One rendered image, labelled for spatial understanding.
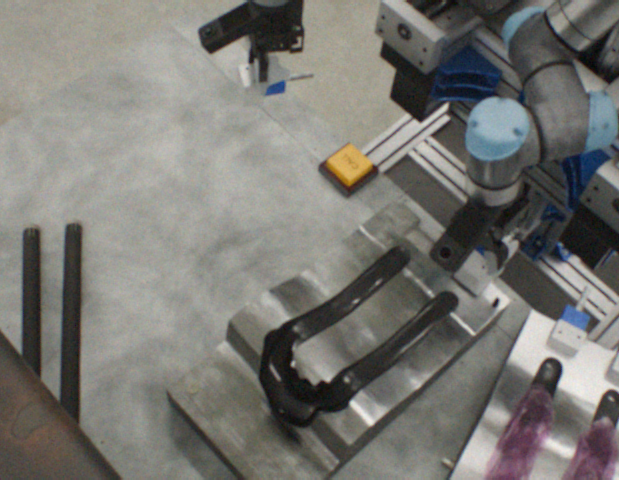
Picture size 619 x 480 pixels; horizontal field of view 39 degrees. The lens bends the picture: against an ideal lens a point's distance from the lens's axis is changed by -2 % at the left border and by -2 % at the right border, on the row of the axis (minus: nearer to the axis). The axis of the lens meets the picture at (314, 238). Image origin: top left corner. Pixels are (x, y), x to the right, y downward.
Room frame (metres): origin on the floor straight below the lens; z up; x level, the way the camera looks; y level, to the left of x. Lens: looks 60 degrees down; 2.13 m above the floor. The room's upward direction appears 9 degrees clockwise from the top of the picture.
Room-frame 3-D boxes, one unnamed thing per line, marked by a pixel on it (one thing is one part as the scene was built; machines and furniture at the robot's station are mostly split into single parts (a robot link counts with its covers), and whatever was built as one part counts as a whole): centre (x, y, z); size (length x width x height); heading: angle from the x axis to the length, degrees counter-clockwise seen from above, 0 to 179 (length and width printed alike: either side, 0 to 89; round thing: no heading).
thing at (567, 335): (0.66, -0.45, 0.86); 0.13 x 0.05 x 0.05; 158
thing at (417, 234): (0.75, -0.18, 0.87); 0.05 x 0.05 x 0.04; 51
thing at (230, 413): (0.55, -0.07, 0.87); 0.50 x 0.26 x 0.14; 141
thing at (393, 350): (0.55, -0.09, 0.92); 0.35 x 0.16 x 0.09; 141
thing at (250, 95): (1.00, 0.11, 0.93); 0.13 x 0.05 x 0.05; 114
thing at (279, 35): (0.99, 0.12, 1.09); 0.09 x 0.08 x 0.12; 114
